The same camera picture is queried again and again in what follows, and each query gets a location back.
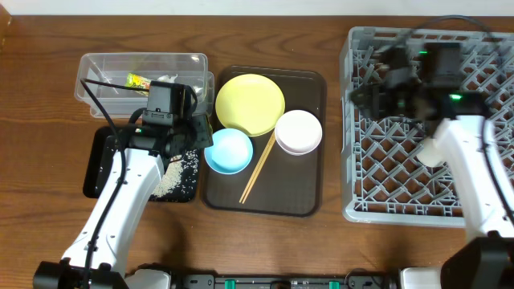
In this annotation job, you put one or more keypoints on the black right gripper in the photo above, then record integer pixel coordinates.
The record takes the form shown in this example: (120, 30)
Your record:
(375, 98)

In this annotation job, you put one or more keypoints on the yellow green snack wrapper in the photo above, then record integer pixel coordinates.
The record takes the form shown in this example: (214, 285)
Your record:
(137, 81)

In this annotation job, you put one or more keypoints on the grey dishwasher rack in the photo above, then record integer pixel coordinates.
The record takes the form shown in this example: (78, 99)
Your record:
(382, 180)

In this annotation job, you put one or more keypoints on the black waste tray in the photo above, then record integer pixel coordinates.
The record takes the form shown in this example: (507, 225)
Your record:
(100, 162)

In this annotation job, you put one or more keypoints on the white green cup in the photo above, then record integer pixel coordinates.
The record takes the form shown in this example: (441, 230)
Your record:
(429, 155)

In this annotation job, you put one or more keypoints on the clear plastic waste bin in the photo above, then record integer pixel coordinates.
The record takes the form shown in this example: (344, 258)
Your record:
(109, 71)

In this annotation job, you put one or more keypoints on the wooden chopstick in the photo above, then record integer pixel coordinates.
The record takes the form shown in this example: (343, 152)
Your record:
(260, 170)
(257, 168)

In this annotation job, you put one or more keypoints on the pile of white rice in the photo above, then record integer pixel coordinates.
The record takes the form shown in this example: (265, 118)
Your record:
(180, 181)

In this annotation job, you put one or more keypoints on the dark brown serving tray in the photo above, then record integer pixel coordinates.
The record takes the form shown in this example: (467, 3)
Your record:
(286, 185)

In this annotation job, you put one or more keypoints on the white tissue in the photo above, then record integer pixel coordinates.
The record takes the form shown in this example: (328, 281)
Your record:
(167, 78)

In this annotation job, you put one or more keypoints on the yellow plate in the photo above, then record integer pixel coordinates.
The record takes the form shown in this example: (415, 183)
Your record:
(251, 103)

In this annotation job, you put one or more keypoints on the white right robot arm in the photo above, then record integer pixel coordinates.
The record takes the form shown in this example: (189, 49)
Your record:
(461, 136)

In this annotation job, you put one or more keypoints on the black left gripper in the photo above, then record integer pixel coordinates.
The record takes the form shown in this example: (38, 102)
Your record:
(198, 131)

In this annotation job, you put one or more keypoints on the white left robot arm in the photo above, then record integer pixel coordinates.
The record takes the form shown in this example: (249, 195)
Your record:
(98, 257)

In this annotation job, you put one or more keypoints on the light blue bowl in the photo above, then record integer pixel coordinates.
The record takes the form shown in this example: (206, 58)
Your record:
(231, 152)

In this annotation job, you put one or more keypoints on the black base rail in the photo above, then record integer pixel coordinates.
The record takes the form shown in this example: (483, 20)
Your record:
(353, 280)

